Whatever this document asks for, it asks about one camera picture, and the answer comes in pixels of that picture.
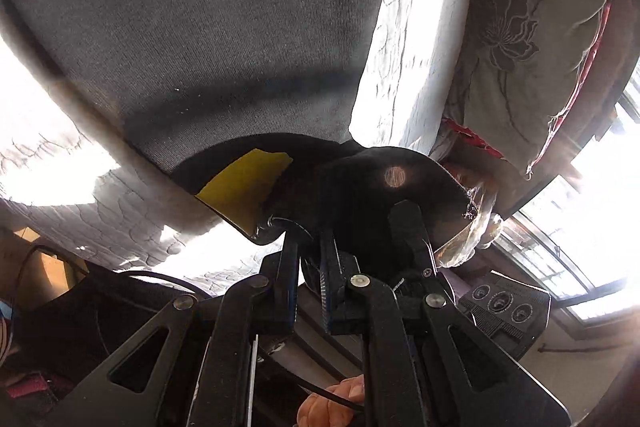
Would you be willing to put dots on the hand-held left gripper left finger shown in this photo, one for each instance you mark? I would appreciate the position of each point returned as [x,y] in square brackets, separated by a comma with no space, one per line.
[287,257]

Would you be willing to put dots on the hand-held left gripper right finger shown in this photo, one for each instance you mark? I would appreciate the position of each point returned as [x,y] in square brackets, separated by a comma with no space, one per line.
[327,287]

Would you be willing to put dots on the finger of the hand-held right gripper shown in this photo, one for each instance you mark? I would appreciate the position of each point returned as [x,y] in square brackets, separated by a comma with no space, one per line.
[407,227]

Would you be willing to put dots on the yellow paper tag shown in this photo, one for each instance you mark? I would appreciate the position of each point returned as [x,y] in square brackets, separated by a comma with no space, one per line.
[240,192]

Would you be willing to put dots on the black pants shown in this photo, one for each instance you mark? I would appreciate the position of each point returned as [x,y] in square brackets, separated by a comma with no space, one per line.
[200,32]

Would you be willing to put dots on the person's right hand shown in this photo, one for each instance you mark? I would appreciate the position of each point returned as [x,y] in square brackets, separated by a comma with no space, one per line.
[325,407]

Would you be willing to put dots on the clear plastic tag sleeve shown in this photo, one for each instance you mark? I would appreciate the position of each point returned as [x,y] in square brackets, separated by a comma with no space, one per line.
[470,237]

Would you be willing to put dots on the red patterned pillow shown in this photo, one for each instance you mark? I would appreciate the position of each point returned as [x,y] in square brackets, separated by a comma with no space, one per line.
[470,132]

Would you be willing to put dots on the window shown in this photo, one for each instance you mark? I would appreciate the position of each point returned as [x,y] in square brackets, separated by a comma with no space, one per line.
[600,207]

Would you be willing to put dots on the white quilted mattress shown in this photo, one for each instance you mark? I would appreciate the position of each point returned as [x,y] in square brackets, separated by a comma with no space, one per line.
[415,57]

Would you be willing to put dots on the grey floral pillow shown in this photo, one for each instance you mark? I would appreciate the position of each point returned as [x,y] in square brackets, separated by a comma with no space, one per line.
[525,32]

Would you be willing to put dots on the brown cardboard box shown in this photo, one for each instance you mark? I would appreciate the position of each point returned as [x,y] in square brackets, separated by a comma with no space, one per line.
[45,267]

